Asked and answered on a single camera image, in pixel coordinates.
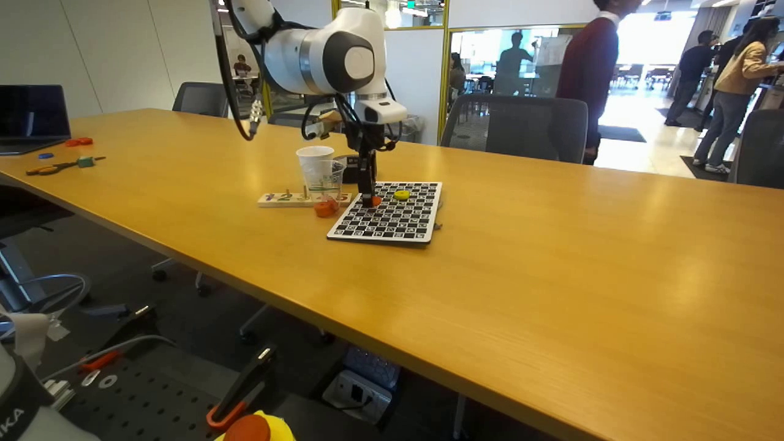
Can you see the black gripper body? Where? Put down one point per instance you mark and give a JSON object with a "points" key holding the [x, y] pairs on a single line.
{"points": [[366, 138]]}

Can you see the yellow round disc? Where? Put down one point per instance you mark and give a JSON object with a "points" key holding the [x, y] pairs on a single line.
{"points": [[401, 194]]}

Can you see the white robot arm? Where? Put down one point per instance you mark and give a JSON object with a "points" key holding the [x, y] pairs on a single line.
{"points": [[318, 58]]}

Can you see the small transparent cup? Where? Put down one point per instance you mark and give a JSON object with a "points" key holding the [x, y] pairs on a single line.
{"points": [[336, 176]]}

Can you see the clear plastic cup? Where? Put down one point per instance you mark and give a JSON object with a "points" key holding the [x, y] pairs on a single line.
{"points": [[317, 170]]}

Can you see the black white checker calibration board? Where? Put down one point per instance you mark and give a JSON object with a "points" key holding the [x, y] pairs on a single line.
{"points": [[399, 222]]}

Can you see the wooden number puzzle strip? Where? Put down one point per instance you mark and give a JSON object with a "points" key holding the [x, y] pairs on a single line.
{"points": [[289, 199]]}

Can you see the yellow framed glass partition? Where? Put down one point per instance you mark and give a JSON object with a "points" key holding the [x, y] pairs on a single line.
{"points": [[444, 82]]}

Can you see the grey floor outlet box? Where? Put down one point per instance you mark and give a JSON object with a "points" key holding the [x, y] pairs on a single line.
{"points": [[358, 393]]}

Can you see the person in maroon sweater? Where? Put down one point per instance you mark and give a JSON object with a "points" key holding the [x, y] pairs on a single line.
{"points": [[589, 70]]}

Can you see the yellow red emergency stop button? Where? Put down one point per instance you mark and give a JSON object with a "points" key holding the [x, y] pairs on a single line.
{"points": [[252, 429]]}

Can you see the small orange object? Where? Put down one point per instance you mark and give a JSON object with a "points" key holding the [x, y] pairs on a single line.
{"points": [[79, 142]]}

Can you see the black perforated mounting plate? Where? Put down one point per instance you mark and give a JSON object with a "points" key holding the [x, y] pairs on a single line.
{"points": [[147, 406]]}

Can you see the dark laptop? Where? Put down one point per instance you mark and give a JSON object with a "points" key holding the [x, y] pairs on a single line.
{"points": [[33, 115]]}

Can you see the white rounded object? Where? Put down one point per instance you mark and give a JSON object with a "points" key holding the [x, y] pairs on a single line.
{"points": [[26, 333]]}

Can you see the brown wrist camera box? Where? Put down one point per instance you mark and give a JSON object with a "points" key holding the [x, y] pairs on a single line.
{"points": [[328, 122]]}

